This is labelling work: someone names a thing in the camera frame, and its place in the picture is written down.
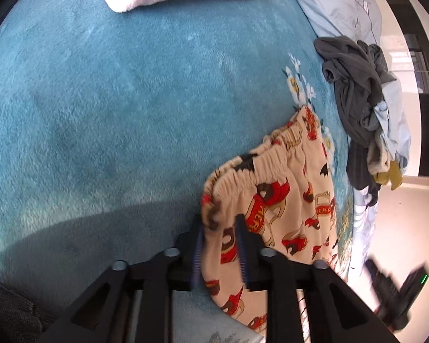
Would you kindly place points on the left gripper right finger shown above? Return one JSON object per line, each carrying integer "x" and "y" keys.
{"x": 334, "y": 312}

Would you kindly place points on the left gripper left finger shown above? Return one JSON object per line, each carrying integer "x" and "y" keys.
{"x": 133, "y": 303}

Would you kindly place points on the beige car print pants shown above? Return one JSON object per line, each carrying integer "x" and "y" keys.
{"x": 284, "y": 191}

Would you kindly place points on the light blue floral duvet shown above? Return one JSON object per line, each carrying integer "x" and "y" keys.
{"x": 364, "y": 217}

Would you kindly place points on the olive green knit sweater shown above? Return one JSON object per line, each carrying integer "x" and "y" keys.
{"x": 393, "y": 177}

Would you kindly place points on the black garment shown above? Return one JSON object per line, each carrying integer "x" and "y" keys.
{"x": 362, "y": 182}

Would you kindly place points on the cream fluffy sweater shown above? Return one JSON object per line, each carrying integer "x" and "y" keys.
{"x": 378, "y": 156}

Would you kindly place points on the teal floral bed blanket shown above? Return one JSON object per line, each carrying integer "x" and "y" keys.
{"x": 110, "y": 123}

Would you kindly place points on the light blue shirt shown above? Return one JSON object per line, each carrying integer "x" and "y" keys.
{"x": 395, "y": 133}

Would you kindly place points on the dark grey garment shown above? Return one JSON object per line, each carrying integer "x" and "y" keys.
{"x": 357, "y": 71}

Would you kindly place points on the white black glossy wardrobe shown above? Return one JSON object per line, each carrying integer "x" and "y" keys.
{"x": 405, "y": 40}

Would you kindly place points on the light blue floral pillow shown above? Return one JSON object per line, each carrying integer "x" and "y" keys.
{"x": 356, "y": 19}

